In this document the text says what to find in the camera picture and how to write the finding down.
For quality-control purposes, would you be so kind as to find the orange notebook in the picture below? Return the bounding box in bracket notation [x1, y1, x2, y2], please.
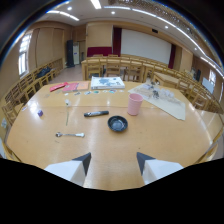
[76, 81, 90, 92]

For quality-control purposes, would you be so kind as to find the white projection screen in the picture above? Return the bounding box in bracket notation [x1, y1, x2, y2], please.
[120, 28, 173, 65]

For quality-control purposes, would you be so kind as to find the red book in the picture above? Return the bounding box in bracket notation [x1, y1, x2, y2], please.
[61, 82, 80, 93]

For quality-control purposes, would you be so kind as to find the long wooden desk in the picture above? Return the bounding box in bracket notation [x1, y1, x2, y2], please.
[80, 55, 171, 83]

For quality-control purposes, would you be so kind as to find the clear plastic bag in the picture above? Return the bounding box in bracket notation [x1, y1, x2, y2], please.
[141, 83, 177, 104]

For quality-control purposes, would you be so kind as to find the pink ribbed cup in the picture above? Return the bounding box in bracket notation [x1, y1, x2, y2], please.
[126, 92, 144, 117]

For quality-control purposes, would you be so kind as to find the dark bag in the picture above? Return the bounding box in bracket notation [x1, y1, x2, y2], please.
[35, 66, 53, 80]

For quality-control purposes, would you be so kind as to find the wooden chair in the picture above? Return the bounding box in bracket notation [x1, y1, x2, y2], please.
[124, 59, 145, 83]
[104, 57, 123, 78]
[85, 58, 103, 81]

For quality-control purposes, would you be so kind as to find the black round dish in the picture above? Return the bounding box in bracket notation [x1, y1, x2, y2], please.
[107, 115, 129, 133]

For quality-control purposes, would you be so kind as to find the metal spoon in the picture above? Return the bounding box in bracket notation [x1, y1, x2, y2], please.
[55, 131, 86, 139]

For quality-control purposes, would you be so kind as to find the beige paper sheet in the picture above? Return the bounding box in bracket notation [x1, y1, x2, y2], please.
[127, 82, 187, 121]

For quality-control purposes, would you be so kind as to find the red flat packet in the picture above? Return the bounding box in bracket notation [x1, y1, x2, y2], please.
[49, 81, 69, 93]

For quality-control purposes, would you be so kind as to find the white printed book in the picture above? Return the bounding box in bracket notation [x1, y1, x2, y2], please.
[90, 76, 126, 91]

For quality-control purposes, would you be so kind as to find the thin green stick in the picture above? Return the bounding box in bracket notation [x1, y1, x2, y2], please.
[65, 99, 71, 127]

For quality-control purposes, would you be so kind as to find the black marker pen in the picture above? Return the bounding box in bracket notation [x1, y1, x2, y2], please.
[83, 110, 110, 118]

